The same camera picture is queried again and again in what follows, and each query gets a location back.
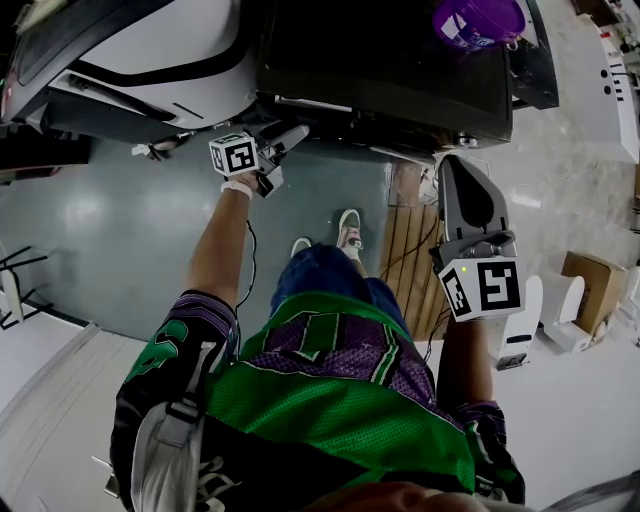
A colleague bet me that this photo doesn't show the person's right green shoe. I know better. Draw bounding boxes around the person's right green shoe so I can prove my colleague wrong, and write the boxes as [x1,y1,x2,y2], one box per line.
[335,208,365,252]

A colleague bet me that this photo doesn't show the white and black appliance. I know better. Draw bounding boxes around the white and black appliance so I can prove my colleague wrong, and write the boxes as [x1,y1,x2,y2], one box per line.
[0,0,266,146]

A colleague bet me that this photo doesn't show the person's right forearm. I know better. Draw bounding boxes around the person's right forearm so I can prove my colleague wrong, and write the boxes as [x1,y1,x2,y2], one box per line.
[433,315,495,407]

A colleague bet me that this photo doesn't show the blue jeans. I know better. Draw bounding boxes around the blue jeans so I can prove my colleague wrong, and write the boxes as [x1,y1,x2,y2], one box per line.
[268,243,417,343]

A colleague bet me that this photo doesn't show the white plastic seat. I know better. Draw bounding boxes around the white plastic seat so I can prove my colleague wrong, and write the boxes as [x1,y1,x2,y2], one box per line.
[540,274,599,355]

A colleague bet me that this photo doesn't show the cardboard box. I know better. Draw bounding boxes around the cardboard box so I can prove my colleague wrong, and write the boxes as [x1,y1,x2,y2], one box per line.
[560,250,628,337]

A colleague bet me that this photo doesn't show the purple plastic bucket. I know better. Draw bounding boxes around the purple plastic bucket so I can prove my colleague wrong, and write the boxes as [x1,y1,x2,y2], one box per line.
[431,0,527,52]

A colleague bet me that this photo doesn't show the white panel with black slots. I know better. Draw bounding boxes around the white panel with black slots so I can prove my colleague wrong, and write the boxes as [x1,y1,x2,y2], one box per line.
[589,19,640,165]

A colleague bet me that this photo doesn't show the green and purple jersey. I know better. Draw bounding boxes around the green and purple jersey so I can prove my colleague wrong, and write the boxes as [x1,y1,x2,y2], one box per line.
[109,289,527,507]

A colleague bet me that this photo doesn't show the wooden slatted board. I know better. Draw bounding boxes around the wooden slatted board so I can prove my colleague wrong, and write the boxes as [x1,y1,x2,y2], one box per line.
[379,202,454,342]

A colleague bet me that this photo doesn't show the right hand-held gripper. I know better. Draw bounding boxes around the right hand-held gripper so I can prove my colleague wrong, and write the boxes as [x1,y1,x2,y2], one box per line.
[429,154,524,324]

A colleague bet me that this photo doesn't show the white dispenser unit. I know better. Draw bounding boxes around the white dispenser unit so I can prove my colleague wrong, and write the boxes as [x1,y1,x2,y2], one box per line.
[492,273,545,372]

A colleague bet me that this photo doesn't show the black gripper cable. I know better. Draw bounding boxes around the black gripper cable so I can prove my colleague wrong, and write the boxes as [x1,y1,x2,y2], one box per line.
[233,218,259,314]

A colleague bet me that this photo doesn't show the white wristband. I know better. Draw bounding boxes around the white wristband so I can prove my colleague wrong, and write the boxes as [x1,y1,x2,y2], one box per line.
[220,179,254,202]

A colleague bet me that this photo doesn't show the person's left forearm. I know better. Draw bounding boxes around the person's left forearm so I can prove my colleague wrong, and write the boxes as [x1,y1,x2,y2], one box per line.
[185,191,251,307]

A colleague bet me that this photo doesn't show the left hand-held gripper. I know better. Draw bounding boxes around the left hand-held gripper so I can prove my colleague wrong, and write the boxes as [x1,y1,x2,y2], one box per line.
[208,123,312,199]

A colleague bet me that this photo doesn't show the grey shoulder bag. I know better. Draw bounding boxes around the grey shoulder bag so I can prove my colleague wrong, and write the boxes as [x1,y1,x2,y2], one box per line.
[129,394,207,512]

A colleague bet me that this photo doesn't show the black metal stand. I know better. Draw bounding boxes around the black metal stand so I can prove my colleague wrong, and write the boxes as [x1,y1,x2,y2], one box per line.
[0,244,55,332]

